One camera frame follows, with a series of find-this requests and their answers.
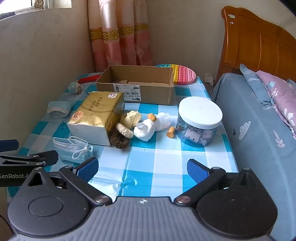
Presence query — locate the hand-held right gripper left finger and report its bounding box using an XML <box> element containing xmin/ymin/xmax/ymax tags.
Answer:
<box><xmin>22</xmin><ymin>157</ymin><xmax>113</xmax><ymax>207</ymax></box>

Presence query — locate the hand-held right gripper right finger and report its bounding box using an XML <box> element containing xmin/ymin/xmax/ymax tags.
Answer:
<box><xmin>173</xmin><ymin>159</ymin><xmax>264</xmax><ymax>207</ymax></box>

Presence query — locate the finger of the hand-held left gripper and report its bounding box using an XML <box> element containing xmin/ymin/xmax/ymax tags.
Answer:
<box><xmin>0</xmin><ymin>150</ymin><xmax>59</xmax><ymax>166</ymax></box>
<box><xmin>0</xmin><ymin>139</ymin><xmax>19</xmax><ymax>154</ymax></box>

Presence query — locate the brown scrunchie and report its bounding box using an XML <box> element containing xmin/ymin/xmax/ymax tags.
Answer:
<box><xmin>109</xmin><ymin>128</ymin><xmax>129</xmax><ymax>150</ymax></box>

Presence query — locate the white ring donut toy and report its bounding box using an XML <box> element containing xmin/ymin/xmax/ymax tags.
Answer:
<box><xmin>116</xmin><ymin>123</ymin><xmax>134</xmax><ymax>139</ymax></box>

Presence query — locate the blue face mask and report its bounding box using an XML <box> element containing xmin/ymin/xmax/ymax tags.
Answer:
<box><xmin>47</xmin><ymin>100</ymin><xmax>73</xmax><ymax>121</ymax></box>
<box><xmin>53</xmin><ymin>136</ymin><xmax>94</xmax><ymax>161</ymax></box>

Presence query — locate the blue white plush ball toy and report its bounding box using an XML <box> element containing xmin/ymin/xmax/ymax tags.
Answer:
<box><xmin>69</xmin><ymin>82</ymin><xmax>88</xmax><ymax>95</ymax></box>

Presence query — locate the brown cardboard box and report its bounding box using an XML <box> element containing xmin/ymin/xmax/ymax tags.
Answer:
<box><xmin>96</xmin><ymin>65</ymin><xmax>174</xmax><ymax>106</ymax></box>

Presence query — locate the pile of binder clips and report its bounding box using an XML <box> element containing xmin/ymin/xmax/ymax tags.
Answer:
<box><xmin>177</xmin><ymin>126</ymin><xmax>219</xmax><ymax>145</ymax></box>

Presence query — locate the blue checked tablecloth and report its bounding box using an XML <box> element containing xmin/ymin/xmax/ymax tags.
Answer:
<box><xmin>7</xmin><ymin>73</ymin><xmax>239</xmax><ymax>202</ymax></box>

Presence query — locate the gold tissue pack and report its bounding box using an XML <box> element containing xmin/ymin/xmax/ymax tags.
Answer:
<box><xmin>67</xmin><ymin>91</ymin><xmax>126</xmax><ymax>146</ymax></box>

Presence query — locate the white sock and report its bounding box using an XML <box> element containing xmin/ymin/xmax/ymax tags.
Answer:
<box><xmin>134</xmin><ymin>119</ymin><xmax>156</xmax><ymax>142</ymax></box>
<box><xmin>154</xmin><ymin>112</ymin><xmax>171</xmax><ymax>132</ymax></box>

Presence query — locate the cream sock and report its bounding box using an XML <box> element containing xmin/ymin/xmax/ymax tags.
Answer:
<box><xmin>120</xmin><ymin>110</ymin><xmax>142</xmax><ymax>129</ymax></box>

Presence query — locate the bed with blue sheet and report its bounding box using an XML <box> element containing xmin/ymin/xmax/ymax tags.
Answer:
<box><xmin>210</xmin><ymin>73</ymin><xmax>296</xmax><ymax>241</ymax></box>

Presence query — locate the red folding fan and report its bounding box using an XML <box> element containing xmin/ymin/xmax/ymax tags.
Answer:
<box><xmin>78</xmin><ymin>74</ymin><xmax>102</xmax><ymax>84</ymax></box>

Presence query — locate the rainbow silicone bubble mat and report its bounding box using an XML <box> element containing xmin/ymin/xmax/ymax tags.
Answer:
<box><xmin>154</xmin><ymin>64</ymin><xmax>197</xmax><ymax>86</ymax></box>

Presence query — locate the pink floral pillow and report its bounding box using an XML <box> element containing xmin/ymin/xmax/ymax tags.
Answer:
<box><xmin>255</xmin><ymin>70</ymin><xmax>296</xmax><ymax>139</ymax></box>

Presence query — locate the pink curtain with gold band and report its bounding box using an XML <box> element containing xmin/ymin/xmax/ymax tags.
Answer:
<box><xmin>88</xmin><ymin>0</ymin><xmax>154</xmax><ymax>72</ymax></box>

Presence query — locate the wooden bed headboard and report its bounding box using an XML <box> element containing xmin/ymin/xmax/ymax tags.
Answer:
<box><xmin>216</xmin><ymin>6</ymin><xmax>296</xmax><ymax>86</ymax></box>

